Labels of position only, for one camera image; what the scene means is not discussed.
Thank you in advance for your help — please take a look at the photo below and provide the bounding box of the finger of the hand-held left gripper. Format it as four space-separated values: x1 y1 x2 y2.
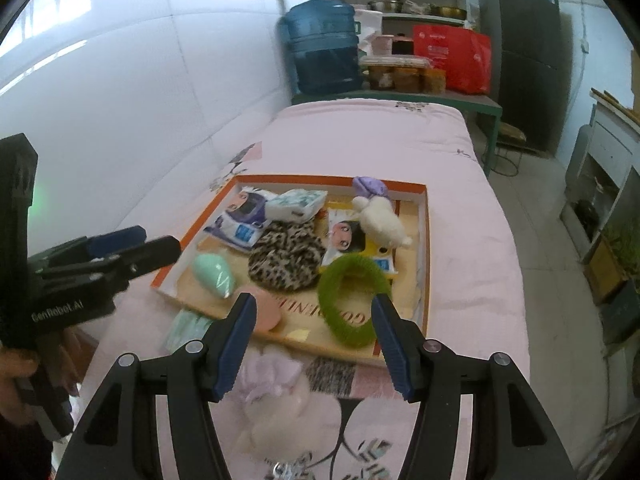
35 235 182 292
27 226 149 267

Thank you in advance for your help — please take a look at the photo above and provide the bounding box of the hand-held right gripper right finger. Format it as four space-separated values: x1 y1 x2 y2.
370 292 576 480

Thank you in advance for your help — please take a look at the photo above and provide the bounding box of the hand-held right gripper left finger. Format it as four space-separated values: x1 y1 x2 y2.
55 292 259 480

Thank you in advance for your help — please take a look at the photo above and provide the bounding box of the pale pink scrunchie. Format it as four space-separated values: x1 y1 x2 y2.
234 351 304 407

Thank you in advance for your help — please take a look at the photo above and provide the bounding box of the peach powder puff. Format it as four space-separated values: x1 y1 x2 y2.
247 287 282 334

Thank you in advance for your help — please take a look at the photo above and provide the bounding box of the mint green sponge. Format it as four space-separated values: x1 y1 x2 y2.
193 253 237 301

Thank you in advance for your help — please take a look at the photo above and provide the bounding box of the green fuzzy ring scrunchie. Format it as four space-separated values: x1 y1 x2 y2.
317 254 389 349

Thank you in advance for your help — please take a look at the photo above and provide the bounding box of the shallow cardboard box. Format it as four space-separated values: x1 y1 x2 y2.
151 174 431 369

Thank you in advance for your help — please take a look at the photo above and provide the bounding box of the cream plush bear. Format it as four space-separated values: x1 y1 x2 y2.
352 195 414 254
234 375 344 457

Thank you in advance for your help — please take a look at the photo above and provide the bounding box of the leopard print scrunchie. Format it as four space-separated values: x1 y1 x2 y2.
248 220 326 292

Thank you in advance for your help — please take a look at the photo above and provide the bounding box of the green and white tissue packet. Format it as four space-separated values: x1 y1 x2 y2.
265 189 327 222

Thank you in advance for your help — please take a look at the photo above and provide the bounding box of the purple scrunchie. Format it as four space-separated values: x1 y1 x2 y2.
352 175 390 204

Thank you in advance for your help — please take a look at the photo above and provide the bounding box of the person's left hand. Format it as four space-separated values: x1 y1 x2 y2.
0 344 41 413

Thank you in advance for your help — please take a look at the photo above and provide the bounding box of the green patterned tissue packet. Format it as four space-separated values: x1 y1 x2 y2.
162 310 217 354

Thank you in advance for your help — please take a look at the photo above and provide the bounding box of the blue and white tissue packet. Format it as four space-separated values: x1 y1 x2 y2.
204 186 281 254

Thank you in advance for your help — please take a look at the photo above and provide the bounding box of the yellow tissue packet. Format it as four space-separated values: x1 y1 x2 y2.
320 204 399 277

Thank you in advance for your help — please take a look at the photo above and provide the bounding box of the pink bed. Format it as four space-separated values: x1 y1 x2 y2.
75 98 532 480

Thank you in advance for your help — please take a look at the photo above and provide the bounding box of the yellow planter box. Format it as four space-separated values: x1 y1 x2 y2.
583 225 632 304

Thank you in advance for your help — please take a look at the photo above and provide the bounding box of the dark planter box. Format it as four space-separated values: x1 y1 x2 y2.
600 280 640 345

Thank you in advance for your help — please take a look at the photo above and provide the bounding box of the round metal stool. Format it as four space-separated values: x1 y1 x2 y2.
492 122 529 177

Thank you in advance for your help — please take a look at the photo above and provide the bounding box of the brown food jar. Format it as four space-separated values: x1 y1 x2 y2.
420 68 447 94
367 64 396 92
394 66 421 93

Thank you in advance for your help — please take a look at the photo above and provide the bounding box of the blue water jug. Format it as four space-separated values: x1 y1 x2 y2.
278 0 364 95

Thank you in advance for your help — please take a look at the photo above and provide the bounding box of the grey counter cabinet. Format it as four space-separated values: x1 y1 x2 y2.
560 87 640 346

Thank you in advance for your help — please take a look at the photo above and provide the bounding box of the red shopping bag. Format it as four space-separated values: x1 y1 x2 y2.
412 24 493 95

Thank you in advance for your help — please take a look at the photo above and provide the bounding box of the white plastic bag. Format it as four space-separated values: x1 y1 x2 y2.
355 8 384 52

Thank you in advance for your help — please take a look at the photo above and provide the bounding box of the dark grey fridge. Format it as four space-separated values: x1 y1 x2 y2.
475 0 572 155

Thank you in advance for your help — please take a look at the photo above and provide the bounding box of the clear plastic keychain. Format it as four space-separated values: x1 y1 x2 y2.
271 452 312 480

